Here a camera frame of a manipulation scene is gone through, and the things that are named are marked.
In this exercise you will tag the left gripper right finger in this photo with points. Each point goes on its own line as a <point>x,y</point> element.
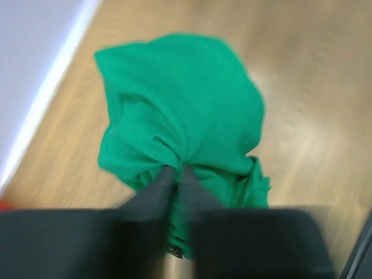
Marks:
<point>196,199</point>

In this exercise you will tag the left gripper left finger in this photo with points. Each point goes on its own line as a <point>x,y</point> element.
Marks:
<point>153,201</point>

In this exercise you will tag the green t shirt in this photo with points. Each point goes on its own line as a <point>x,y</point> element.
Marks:
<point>183,99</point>

